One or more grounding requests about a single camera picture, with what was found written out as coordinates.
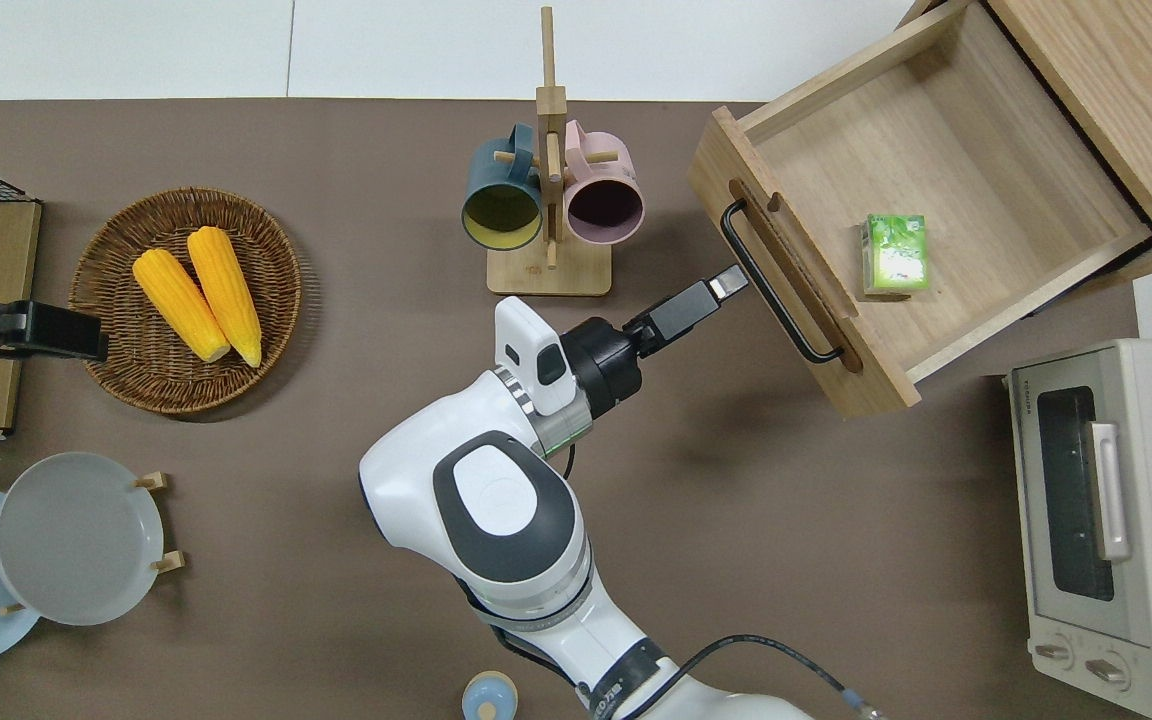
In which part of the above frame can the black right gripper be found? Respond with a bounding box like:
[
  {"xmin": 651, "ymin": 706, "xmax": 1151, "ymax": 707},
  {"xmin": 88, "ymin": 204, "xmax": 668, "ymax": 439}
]
[{"xmin": 561, "ymin": 263, "xmax": 751, "ymax": 410}]

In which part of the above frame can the black metal drawer handle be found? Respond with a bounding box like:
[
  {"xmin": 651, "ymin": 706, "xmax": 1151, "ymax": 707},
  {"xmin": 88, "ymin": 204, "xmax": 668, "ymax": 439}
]
[{"xmin": 721, "ymin": 198, "xmax": 845, "ymax": 365}]

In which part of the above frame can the light wooden drawer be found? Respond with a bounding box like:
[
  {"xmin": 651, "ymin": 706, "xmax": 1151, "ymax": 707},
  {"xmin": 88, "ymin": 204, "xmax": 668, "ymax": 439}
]
[{"xmin": 688, "ymin": 0, "xmax": 1152, "ymax": 419}]

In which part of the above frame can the brown wicker basket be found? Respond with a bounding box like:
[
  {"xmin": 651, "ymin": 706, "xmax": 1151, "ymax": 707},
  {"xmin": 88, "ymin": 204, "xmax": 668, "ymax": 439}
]
[{"xmin": 68, "ymin": 187, "xmax": 303, "ymax": 415}]

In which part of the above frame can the yellow corn cob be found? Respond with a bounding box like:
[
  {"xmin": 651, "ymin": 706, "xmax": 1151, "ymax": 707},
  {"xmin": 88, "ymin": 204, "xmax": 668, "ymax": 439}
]
[
  {"xmin": 132, "ymin": 248, "xmax": 233, "ymax": 363},
  {"xmin": 187, "ymin": 226, "xmax": 264, "ymax": 368}
]

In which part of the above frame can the pink mug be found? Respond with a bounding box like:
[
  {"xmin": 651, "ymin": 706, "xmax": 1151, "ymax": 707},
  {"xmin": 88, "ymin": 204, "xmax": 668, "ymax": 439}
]
[{"xmin": 562, "ymin": 120, "xmax": 646, "ymax": 246}]

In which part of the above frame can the small green carton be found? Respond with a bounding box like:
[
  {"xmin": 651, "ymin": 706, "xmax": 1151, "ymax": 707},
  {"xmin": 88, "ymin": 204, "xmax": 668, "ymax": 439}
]
[{"xmin": 860, "ymin": 213, "xmax": 931, "ymax": 297}]

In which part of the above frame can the wooden mug tree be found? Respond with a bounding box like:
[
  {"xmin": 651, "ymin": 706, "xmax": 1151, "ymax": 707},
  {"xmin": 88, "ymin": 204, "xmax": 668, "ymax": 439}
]
[{"xmin": 487, "ymin": 5, "xmax": 614, "ymax": 297}]

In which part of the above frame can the grey plate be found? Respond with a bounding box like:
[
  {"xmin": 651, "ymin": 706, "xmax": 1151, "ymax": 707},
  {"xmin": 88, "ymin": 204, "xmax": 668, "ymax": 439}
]
[{"xmin": 0, "ymin": 452, "xmax": 165, "ymax": 627}]

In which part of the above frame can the dark blue mug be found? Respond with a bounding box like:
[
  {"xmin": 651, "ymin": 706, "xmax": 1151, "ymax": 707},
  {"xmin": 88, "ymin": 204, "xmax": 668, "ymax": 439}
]
[{"xmin": 462, "ymin": 123, "xmax": 545, "ymax": 251}]

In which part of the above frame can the brown table mat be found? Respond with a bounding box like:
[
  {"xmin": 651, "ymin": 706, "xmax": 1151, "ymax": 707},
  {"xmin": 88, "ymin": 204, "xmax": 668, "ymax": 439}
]
[{"xmin": 0, "ymin": 98, "xmax": 1142, "ymax": 720}]

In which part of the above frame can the wooden dish rack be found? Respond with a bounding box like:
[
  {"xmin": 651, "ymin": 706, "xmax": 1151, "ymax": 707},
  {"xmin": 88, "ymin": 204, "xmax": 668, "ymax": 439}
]
[{"xmin": 0, "ymin": 471, "xmax": 186, "ymax": 617}]

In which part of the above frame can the light wooden cabinet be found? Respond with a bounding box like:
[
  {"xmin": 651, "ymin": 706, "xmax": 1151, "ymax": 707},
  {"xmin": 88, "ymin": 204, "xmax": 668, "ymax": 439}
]
[{"xmin": 901, "ymin": 0, "xmax": 1152, "ymax": 316}]

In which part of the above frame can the small blue round bell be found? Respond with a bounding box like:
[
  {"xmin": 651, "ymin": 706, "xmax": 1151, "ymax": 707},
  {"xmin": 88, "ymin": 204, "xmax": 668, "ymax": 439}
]
[{"xmin": 462, "ymin": 671, "xmax": 519, "ymax": 720}]

